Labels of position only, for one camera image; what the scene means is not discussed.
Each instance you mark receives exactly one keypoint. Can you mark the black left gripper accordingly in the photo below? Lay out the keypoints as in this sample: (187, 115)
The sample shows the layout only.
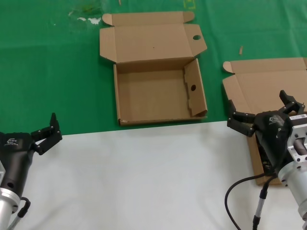
(14, 155)

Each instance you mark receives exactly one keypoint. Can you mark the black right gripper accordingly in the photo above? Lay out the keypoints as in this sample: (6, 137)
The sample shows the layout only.
(271, 134)

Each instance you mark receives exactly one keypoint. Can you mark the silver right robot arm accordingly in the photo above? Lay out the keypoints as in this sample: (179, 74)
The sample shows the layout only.
(297, 191)

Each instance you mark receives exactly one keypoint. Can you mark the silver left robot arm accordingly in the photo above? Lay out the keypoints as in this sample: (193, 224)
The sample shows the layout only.
(4, 208)

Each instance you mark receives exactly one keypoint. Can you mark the cardboard box holding parts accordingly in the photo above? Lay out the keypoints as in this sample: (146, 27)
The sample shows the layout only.
(259, 81)

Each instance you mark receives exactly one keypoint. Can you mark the cardboard box with round holes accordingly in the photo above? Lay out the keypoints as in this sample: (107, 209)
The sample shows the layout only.
(153, 100)

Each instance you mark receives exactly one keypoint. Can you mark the green table cloth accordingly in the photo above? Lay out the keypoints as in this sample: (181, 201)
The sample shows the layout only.
(48, 72)

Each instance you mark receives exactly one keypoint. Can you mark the cardboard scrap strip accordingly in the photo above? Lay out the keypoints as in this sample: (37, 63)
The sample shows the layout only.
(241, 50)

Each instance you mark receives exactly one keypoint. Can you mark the silver left wrist bracket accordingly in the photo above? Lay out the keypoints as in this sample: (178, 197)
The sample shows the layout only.
(1, 172)

